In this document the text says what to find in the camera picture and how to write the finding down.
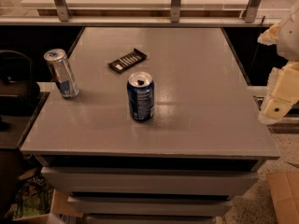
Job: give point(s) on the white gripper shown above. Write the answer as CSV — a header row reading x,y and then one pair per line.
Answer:
x,y
290,36

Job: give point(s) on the blue pepsi can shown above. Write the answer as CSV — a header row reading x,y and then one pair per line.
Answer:
x,y
140,90

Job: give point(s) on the silver blue energy drink can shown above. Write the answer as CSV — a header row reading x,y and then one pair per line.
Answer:
x,y
62,73

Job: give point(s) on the grey drawer cabinet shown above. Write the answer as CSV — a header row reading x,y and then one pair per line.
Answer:
x,y
202,147

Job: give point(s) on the cardboard box right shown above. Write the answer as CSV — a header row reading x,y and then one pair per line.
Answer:
x,y
284,189

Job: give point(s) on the dark chocolate bar wrapper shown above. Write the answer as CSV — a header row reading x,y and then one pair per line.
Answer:
x,y
127,61

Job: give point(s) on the black chair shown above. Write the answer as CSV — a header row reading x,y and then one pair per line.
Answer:
x,y
19,90

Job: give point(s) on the metal railing with glass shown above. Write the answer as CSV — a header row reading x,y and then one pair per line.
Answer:
x,y
180,13

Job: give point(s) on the cardboard box with snack bags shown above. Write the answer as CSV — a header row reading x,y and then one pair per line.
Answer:
x,y
37,202

